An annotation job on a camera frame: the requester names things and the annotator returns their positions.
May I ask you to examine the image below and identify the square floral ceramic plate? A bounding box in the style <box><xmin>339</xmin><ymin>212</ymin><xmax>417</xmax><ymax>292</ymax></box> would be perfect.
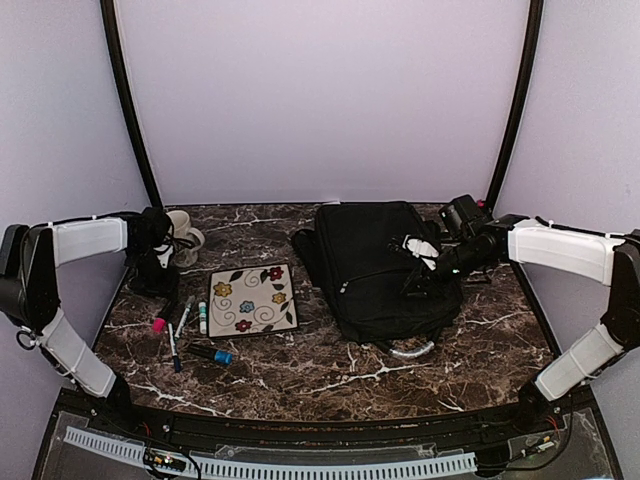
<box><xmin>207</xmin><ymin>264</ymin><xmax>298</xmax><ymax>339</ymax></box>

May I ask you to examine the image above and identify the black marker with pink cap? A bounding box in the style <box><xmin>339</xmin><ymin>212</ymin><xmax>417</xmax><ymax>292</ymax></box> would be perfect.
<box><xmin>152</xmin><ymin>296</ymin><xmax>178</xmax><ymax>333</ymax></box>

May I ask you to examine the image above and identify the left black frame post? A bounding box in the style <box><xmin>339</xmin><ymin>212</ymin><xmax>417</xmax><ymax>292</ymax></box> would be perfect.
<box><xmin>99</xmin><ymin>0</ymin><xmax>163</xmax><ymax>208</ymax></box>

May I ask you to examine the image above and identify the blue white pen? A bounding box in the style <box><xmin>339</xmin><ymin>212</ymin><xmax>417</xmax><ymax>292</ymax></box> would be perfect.
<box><xmin>167</xmin><ymin>323</ymin><xmax>182</xmax><ymax>373</ymax></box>

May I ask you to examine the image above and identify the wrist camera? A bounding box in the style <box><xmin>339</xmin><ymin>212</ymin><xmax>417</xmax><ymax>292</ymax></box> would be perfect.
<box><xmin>140</xmin><ymin>207</ymin><xmax>171</xmax><ymax>245</ymax></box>
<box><xmin>438</xmin><ymin>194</ymin><xmax>491</xmax><ymax>240</ymax></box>

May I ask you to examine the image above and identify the right black frame post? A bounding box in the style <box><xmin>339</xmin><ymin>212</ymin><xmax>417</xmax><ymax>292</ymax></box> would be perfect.
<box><xmin>485</xmin><ymin>0</ymin><xmax>545</xmax><ymax>211</ymax></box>

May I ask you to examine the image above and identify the black frame post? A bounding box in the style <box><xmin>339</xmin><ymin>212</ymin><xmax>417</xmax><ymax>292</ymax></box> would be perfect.
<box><xmin>99</xmin><ymin>0</ymin><xmax>163</xmax><ymax>208</ymax></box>
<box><xmin>485</xmin><ymin>0</ymin><xmax>545</xmax><ymax>211</ymax></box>

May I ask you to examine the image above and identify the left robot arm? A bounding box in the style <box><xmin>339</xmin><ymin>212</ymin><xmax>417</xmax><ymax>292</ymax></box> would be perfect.
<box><xmin>1</xmin><ymin>207</ymin><xmax>179</xmax><ymax>436</ymax></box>

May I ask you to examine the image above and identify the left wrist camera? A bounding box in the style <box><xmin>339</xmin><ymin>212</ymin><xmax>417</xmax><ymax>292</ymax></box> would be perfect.
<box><xmin>140</xmin><ymin>207</ymin><xmax>171</xmax><ymax>245</ymax></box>

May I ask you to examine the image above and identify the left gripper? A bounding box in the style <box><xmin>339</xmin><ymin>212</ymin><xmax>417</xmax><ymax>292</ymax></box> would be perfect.
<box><xmin>125</xmin><ymin>246</ymin><xmax>180</xmax><ymax>302</ymax></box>

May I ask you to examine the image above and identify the grey white marker pen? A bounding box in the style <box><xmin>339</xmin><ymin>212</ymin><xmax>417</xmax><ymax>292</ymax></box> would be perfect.
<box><xmin>174</xmin><ymin>295</ymin><xmax>195</xmax><ymax>339</ymax></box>

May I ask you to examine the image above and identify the clear plastic wrapped ring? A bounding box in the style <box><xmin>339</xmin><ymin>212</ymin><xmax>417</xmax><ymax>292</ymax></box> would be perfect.
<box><xmin>388</xmin><ymin>339</ymin><xmax>437</xmax><ymax>360</ymax></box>

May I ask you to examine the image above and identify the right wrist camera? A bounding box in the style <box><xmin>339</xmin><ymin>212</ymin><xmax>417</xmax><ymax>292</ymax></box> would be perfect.
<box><xmin>438</xmin><ymin>194</ymin><xmax>491</xmax><ymax>240</ymax></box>

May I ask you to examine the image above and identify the black front table rail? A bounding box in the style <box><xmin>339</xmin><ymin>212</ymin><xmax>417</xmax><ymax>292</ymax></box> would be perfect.
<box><xmin>59</xmin><ymin>372</ymin><xmax>596</xmax><ymax>454</ymax></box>

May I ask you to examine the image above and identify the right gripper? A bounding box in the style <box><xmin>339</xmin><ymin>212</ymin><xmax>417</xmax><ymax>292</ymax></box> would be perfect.
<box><xmin>402</xmin><ymin>240</ymin><xmax>492</xmax><ymax>301</ymax></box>

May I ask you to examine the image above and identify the black marker with blue cap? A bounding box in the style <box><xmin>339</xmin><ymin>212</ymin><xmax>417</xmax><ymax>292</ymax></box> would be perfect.
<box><xmin>187</xmin><ymin>344</ymin><xmax>233</xmax><ymax>366</ymax></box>

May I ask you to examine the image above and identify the white glue stick green cap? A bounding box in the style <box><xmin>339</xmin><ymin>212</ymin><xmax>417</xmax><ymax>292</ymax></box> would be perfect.
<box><xmin>198</xmin><ymin>301</ymin><xmax>208</xmax><ymax>335</ymax></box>

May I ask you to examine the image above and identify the cream mug with plant print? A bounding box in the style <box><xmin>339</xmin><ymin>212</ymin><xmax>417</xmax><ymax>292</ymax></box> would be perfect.
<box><xmin>167</xmin><ymin>210</ymin><xmax>205</xmax><ymax>268</ymax></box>

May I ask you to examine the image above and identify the white slotted cable duct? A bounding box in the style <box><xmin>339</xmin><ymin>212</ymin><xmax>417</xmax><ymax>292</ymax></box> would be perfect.
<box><xmin>63</xmin><ymin>427</ymin><xmax>478</xmax><ymax>479</ymax></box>

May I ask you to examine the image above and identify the black student backpack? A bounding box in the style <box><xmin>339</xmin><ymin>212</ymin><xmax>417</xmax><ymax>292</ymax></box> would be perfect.
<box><xmin>291</xmin><ymin>201</ymin><xmax>463</xmax><ymax>357</ymax></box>

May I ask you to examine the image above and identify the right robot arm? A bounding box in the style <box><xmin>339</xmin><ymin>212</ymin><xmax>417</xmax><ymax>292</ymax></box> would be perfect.
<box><xmin>400</xmin><ymin>215</ymin><xmax>639</xmax><ymax>434</ymax></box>

